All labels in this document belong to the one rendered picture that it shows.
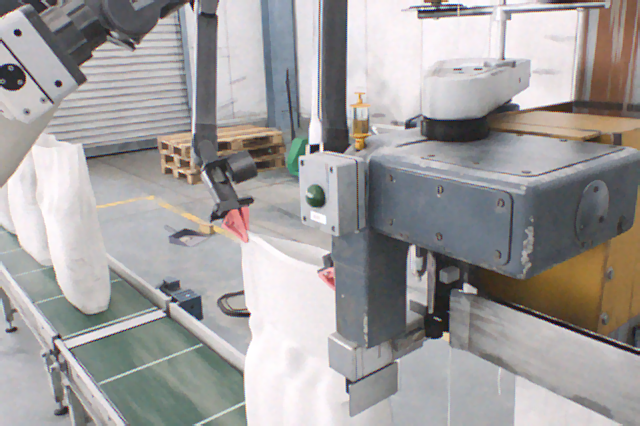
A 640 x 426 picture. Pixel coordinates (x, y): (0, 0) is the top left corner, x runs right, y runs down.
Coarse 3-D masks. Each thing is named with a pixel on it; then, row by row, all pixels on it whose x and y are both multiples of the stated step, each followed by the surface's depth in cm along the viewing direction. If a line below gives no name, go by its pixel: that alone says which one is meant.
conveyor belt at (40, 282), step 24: (0, 240) 344; (24, 264) 305; (24, 288) 274; (48, 288) 274; (120, 288) 270; (48, 312) 249; (72, 312) 248; (120, 312) 246; (144, 312) 246; (72, 336) 228
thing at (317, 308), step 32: (256, 256) 131; (288, 256) 126; (320, 256) 121; (256, 288) 135; (288, 288) 119; (320, 288) 112; (256, 320) 135; (288, 320) 122; (320, 320) 114; (256, 352) 128; (288, 352) 121; (320, 352) 116; (256, 384) 130; (288, 384) 119; (320, 384) 114; (256, 416) 132; (288, 416) 119; (320, 416) 112; (384, 416) 112
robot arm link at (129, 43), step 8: (88, 0) 83; (96, 0) 83; (96, 8) 83; (96, 16) 83; (104, 24) 84; (112, 32) 86; (112, 40) 89; (120, 40) 88; (128, 40) 88; (136, 40) 86; (128, 48) 90
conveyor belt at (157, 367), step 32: (160, 320) 238; (96, 352) 215; (128, 352) 214; (160, 352) 213; (192, 352) 213; (128, 384) 194; (160, 384) 193; (192, 384) 193; (224, 384) 192; (128, 416) 178; (160, 416) 177; (192, 416) 176; (224, 416) 176
